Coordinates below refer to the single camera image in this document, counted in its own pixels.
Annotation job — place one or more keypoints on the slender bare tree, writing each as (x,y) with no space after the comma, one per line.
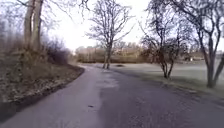
(108,53)

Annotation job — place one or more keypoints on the distant hedge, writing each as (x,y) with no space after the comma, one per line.
(126,56)

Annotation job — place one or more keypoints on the dark grey asphalt path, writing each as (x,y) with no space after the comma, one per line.
(133,103)

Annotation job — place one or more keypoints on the brown bare bushes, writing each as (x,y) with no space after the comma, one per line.
(56,53)

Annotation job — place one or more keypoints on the pale frosted grass field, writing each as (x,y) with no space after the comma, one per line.
(186,71)

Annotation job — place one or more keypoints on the leaf-strewn grass verge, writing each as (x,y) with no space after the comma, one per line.
(33,80)

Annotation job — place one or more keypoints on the twin-trunk bare tree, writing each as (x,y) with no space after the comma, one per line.
(28,30)

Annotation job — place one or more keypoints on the dark forked bare tree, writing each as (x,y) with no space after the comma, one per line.
(210,73)

